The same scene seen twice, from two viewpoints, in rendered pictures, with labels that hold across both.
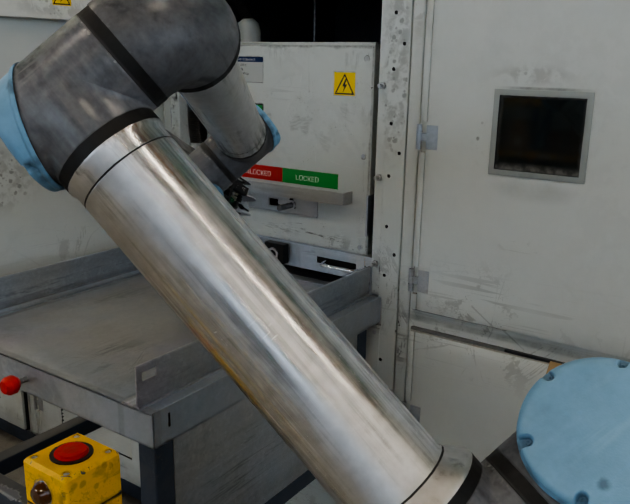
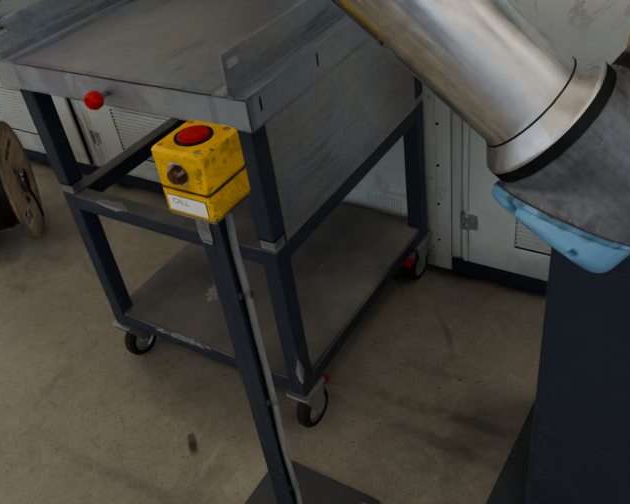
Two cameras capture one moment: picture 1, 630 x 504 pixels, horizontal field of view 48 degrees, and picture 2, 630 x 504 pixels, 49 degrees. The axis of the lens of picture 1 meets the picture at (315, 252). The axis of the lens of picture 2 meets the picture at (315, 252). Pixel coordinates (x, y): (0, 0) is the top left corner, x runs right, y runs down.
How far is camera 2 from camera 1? 0.14 m
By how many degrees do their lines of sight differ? 23
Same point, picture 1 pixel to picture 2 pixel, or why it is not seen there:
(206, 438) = (292, 121)
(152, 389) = (238, 76)
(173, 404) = (261, 88)
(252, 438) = (331, 118)
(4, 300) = (53, 24)
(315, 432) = (453, 56)
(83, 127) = not seen: outside the picture
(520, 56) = not seen: outside the picture
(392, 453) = (531, 65)
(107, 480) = (232, 155)
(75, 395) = (161, 98)
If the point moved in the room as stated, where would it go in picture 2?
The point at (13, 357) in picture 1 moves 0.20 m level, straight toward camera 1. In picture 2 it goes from (87, 74) to (115, 114)
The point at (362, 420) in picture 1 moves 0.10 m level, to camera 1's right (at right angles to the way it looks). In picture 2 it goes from (500, 36) to (612, 20)
